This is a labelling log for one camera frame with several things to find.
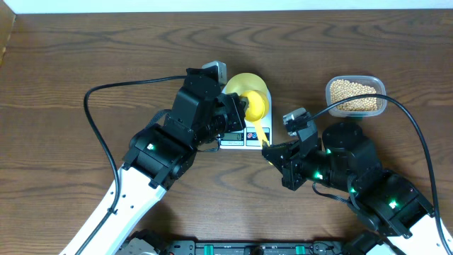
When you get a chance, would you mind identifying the clear plastic container of soybeans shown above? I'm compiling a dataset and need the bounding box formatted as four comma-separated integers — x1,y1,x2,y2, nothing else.
326,75,387,118

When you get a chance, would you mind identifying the white digital kitchen scale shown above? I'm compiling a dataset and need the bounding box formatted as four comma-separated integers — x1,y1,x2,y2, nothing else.
220,89,272,150

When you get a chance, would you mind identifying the black cable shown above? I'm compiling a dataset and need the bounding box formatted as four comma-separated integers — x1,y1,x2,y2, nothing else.
304,93,453,255
83,75,188,255

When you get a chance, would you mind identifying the right black cable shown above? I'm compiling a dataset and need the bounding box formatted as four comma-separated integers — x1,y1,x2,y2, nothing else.
304,93,453,255

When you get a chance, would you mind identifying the yellow measuring scoop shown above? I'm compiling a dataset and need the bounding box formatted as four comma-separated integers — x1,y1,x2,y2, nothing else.
240,90,269,148

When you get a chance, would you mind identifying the yellow bowl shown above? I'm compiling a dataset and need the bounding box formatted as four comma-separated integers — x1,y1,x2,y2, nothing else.
223,73,269,96

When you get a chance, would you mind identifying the left black cable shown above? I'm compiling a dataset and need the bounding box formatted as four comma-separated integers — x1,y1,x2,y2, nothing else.
83,75,188,255

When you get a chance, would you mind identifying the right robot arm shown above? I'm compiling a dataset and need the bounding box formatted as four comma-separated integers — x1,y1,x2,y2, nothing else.
262,123,452,254

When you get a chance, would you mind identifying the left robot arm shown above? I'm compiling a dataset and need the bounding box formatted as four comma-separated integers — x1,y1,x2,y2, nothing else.
62,62,246,254

